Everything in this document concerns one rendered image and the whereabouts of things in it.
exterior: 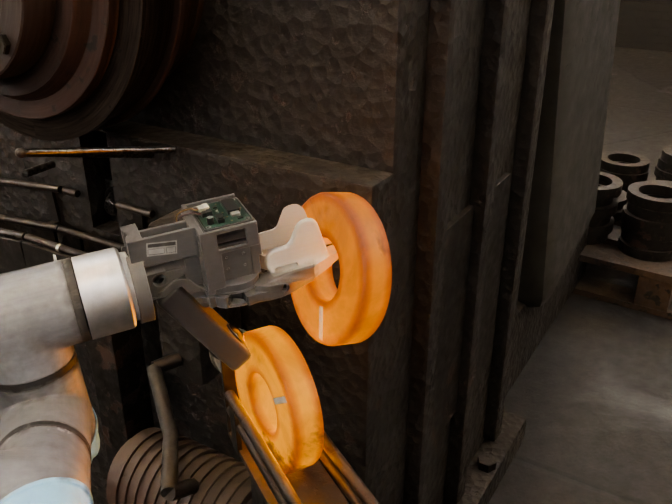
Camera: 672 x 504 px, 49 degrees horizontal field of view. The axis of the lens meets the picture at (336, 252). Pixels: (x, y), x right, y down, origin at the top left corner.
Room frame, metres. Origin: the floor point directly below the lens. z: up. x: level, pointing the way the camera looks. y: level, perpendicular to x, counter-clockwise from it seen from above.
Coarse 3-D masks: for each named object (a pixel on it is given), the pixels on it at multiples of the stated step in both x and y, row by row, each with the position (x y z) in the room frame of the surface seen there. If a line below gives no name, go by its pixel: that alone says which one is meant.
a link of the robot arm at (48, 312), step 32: (0, 288) 0.53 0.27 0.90; (32, 288) 0.53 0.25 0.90; (64, 288) 0.54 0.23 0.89; (0, 320) 0.51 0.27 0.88; (32, 320) 0.51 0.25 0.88; (64, 320) 0.52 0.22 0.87; (0, 352) 0.50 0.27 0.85; (32, 352) 0.51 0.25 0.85; (64, 352) 0.53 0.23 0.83; (0, 384) 0.51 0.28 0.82
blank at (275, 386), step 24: (264, 336) 0.64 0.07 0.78; (288, 336) 0.64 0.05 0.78; (264, 360) 0.62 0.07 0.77; (288, 360) 0.61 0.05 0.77; (240, 384) 0.68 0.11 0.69; (264, 384) 0.66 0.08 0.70; (288, 384) 0.58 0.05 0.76; (312, 384) 0.59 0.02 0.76; (264, 408) 0.65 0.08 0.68; (288, 408) 0.57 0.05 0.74; (312, 408) 0.58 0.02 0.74; (264, 432) 0.62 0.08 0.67; (288, 432) 0.57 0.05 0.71; (312, 432) 0.57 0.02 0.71; (288, 456) 0.58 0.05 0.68; (312, 456) 0.57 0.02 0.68
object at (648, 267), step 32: (608, 160) 2.66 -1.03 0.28; (640, 160) 2.67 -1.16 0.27; (608, 192) 2.19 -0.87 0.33; (640, 192) 2.16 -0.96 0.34; (608, 224) 2.21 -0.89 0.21; (640, 224) 2.10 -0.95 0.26; (608, 256) 2.11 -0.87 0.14; (640, 256) 2.08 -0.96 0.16; (576, 288) 2.12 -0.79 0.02; (608, 288) 2.12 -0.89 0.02; (640, 288) 2.01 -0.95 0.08
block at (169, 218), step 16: (160, 224) 0.88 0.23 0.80; (160, 320) 0.88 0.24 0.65; (240, 320) 0.92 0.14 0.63; (160, 336) 0.88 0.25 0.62; (176, 336) 0.86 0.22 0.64; (192, 336) 0.85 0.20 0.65; (176, 352) 0.87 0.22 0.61; (192, 352) 0.85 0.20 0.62; (208, 352) 0.86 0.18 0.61; (176, 368) 0.87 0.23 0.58; (192, 368) 0.85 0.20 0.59; (208, 368) 0.86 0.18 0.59
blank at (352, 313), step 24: (336, 192) 0.68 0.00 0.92; (312, 216) 0.69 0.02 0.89; (336, 216) 0.65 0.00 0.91; (360, 216) 0.64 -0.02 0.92; (336, 240) 0.64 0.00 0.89; (360, 240) 0.61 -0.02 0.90; (384, 240) 0.62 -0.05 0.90; (360, 264) 0.60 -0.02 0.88; (384, 264) 0.61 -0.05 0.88; (312, 288) 0.67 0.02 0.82; (336, 288) 0.68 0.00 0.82; (360, 288) 0.59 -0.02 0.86; (384, 288) 0.60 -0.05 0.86; (312, 312) 0.65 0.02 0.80; (336, 312) 0.62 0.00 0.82; (360, 312) 0.59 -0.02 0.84; (384, 312) 0.60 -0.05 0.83; (312, 336) 0.65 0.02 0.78; (336, 336) 0.61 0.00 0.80; (360, 336) 0.60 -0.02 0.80
